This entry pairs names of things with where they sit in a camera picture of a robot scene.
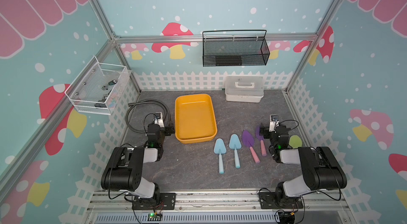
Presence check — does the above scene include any green shovel wooden handle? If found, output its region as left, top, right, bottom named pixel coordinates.
left=288, top=135, right=303, bottom=149

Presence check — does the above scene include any purple shovel pink handle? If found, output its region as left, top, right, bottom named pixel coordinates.
left=255, top=126, right=267, bottom=156
left=242, top=130, right=260, bottom=164

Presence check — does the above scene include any light blue shovel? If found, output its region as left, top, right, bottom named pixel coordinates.
left=214, top=138, right=226, bottom=174
left=229, top=134, right=242, bottom=169

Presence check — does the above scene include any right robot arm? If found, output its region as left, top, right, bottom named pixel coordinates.
left=255, top=123, right=348, bottom=203

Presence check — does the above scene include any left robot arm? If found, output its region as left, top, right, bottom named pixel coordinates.
left=101, top=123, right=175, bottom=203

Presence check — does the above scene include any white plastic storage case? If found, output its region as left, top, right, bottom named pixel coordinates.
left=225, top=75, right=264, bottom=103

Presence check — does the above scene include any yellow plastic tray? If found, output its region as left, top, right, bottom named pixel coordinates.
left=175, top=94, right=217, bottom=144

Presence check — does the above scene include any green circuit board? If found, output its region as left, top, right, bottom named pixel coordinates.
left=147, top=213, right=163, bottom=221

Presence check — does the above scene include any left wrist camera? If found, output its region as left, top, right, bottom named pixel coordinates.
left=153, top=112, right=165, bottom=128

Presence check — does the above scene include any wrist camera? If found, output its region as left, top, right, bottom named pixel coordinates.
left=269, top=115, right=279, bottom=132
left=153, top=112, right=165, bottom=128

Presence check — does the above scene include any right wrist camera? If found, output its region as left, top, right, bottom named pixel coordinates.
left=269, top=115, right=279, bottom=132

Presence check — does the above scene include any black looped cable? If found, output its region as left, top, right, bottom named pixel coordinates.
left=125, top=99, right=171, bottom=135

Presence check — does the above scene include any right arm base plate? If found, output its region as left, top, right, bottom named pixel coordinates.
left=258, top=190, right=304, bottom=211

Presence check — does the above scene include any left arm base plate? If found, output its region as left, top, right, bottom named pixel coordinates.
left=131, top=193, right=177, bottom=211

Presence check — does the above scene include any white wire mesh basket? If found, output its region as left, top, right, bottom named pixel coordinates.
left=65, top=57, right=131, bottom=115

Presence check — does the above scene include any aluminium front rail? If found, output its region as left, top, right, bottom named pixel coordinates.
left=85, top=189, right=349, bottom=215

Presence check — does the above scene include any black wire mesh basket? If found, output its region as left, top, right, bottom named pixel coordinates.
left=202, top=29, right=270, bottom=67

